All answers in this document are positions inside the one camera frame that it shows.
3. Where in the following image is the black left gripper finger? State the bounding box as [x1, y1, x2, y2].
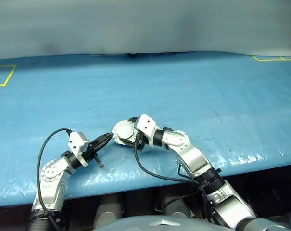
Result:
[93, 138, 112, 154]
[89, 132, 114, 149]

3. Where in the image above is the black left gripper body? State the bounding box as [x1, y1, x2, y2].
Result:
[83, 143, 105, 169]

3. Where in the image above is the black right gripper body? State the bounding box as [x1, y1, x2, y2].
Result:
[129, 116, 146, 152]

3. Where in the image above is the white round motor cover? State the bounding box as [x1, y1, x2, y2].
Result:
[112, 119, 136, 142]

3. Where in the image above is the blue plastic table cover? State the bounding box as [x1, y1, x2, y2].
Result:
[0, 51, 291, 208]

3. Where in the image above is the grey rounded robot leg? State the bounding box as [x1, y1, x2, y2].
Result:
[160, 192, 192, 218]
[94, 193, 124, 222]

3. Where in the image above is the blue-grey robot torso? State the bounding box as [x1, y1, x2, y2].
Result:
[91, 215, 234, 231]

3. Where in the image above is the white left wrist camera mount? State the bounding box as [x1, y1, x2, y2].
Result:
[68, 131, 90, 168]

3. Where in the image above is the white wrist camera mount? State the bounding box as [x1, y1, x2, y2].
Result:
[134, 113, 161, 147]
[68, 131, 90, 168]

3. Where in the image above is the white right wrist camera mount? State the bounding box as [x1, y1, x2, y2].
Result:
[134, 113, 161, 147]

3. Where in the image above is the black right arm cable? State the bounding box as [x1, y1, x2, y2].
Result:
[134, 141, 202, 191]

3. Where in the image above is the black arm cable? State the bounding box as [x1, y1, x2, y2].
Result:
[36, 128, 73, 231]
[134, 141, 202, 191]

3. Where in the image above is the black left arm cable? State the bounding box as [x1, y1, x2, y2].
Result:
[36, 128, 73, 231]

